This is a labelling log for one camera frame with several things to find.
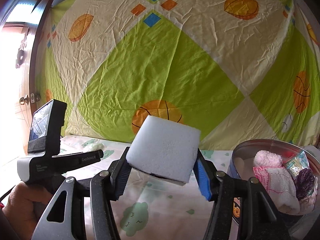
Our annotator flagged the person's left hand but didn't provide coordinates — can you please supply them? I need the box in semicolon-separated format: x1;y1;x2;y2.
2;182;53;239

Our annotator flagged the cotton swab plastic pack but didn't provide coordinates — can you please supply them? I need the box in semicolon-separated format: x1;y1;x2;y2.
284;150;310;179

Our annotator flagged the basketball-print hanging bedsheet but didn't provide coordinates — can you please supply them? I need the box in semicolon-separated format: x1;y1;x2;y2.
35;0;319;150

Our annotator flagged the pink fluffy sock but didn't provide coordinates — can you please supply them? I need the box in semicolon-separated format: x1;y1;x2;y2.
253;150;283;167

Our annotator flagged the purple knitted scrunchie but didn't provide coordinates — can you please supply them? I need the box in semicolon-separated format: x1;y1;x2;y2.
295;168;315;200

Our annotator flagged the brown wooden door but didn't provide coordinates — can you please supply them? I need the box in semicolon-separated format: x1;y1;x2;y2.
1;0;53;162

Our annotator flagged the white foam sponge block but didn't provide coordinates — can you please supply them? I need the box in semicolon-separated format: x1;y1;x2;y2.
126;115;201;184

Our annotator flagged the light pink cloth garment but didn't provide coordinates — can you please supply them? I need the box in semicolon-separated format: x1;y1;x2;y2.
298;189;317;215

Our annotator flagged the blue round metal tin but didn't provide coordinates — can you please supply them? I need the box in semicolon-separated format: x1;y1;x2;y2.
227;139;319;239

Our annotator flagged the door hanging ornament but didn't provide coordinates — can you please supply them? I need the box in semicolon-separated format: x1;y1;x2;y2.
15;34;28;69

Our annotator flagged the pink-edged white washcloth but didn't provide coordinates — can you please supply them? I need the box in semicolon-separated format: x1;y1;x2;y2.
253;167;300;215

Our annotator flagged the brass door knob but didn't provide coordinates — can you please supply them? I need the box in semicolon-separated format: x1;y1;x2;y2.
19;93;41;105

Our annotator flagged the red embroidered satin pouch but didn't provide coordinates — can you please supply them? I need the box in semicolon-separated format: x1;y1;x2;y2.
280;151;297;160

